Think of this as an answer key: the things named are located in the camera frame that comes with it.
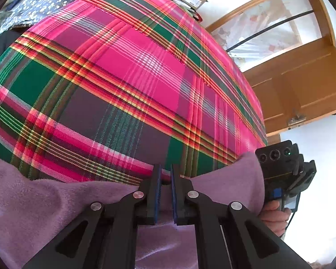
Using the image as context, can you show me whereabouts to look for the navy floral cloth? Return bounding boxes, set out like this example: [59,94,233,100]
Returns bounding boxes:
[0,0,93,35]

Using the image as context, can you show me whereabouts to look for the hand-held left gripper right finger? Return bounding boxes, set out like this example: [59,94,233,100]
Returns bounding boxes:
[170,163,312,269]

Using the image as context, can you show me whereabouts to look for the wooden door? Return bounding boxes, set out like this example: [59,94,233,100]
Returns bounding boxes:
[204,0,336,138]

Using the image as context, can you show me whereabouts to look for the red basket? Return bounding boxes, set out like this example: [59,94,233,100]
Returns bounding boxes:
[189,7,204,21]

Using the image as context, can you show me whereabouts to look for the dark cloth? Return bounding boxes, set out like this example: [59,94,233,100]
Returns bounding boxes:
[0,29,20,65]

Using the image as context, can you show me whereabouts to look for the purple fleece pants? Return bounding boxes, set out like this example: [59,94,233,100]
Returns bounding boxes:
[0,151,266,269]

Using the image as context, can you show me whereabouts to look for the pink plaid bed sheet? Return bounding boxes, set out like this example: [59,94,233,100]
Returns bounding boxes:
[0,0,268,187]

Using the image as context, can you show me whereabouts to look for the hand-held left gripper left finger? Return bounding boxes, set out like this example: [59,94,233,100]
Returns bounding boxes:
[22,163,162,269]

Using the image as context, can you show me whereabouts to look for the person's right hand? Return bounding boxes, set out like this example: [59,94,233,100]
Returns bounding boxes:
[258,200,292,238]

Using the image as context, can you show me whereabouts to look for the metal door handle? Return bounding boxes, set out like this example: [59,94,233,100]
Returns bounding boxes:
[286,113,306,126]

